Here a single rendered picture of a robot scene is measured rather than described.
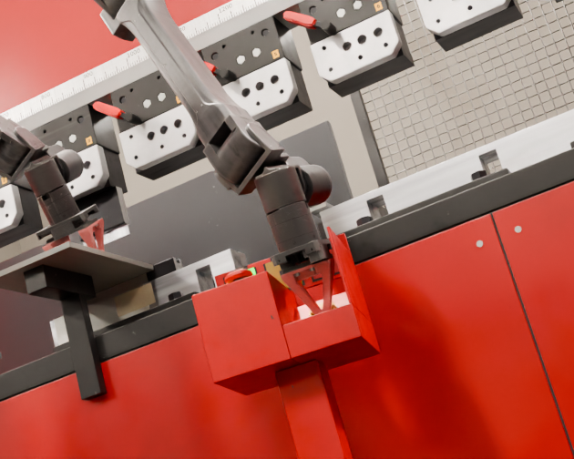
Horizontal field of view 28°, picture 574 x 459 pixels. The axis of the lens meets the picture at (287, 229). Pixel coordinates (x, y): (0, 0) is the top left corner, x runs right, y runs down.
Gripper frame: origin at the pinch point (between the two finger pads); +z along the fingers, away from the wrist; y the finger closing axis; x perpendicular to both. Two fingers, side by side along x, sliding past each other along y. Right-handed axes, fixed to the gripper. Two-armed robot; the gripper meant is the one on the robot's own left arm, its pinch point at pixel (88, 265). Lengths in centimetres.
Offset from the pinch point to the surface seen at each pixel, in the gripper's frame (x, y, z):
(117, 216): -13.2, -2.4, -4.8
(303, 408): 46, -45, 23
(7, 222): -12.8, 18.9, -12.2
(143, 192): -228, 95, 8
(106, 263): 4.5, -5.7, 0.4
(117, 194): -15.1, -3.6, -8.3
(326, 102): -237, 14, 6
